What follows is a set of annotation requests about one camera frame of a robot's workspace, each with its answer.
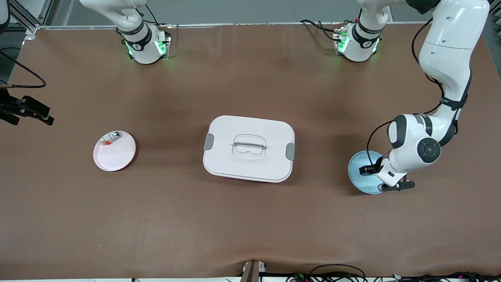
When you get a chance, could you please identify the light blue round plate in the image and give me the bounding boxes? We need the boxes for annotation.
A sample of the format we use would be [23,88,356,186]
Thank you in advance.
[348,150,386,195]

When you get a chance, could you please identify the pink round plate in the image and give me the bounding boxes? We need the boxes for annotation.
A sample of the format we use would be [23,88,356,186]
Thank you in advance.
[93,130,137,172]

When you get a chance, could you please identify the white lidded storage box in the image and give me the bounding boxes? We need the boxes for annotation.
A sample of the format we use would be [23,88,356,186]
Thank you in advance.
[203,115,296,183]

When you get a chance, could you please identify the brown table mat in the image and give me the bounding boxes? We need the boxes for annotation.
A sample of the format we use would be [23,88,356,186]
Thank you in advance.
[0,23,501,279]

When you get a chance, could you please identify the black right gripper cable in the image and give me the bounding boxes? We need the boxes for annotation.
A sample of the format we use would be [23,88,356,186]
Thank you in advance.
[0,48,47,89]

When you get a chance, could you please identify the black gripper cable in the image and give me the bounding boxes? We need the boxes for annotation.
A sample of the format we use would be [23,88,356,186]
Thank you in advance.
[366,18,447,167]
[0,48,47,89]

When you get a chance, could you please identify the aluminium frame post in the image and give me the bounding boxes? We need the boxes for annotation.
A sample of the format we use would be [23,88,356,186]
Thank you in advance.
[10,0,51,40]

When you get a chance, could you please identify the black looped cable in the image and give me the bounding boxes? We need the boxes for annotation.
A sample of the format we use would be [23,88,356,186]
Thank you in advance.
[310,264,366,282]

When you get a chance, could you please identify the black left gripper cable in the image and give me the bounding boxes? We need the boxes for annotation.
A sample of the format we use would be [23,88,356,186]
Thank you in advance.
[366,18,447,167]

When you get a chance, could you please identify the tangled black cable bundle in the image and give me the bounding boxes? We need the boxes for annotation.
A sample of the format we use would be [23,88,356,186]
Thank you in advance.
[391,271,501,282]

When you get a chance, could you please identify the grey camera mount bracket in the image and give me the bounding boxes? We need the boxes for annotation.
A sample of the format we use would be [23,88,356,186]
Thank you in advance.
[240,260,267,282]

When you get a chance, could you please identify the black arm base cable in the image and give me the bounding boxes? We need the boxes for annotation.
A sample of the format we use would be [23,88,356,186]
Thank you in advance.
[300,19,345,42]

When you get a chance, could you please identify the silver table edge rail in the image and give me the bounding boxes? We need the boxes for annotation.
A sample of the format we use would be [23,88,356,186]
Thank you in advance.
[37,22,431,29]

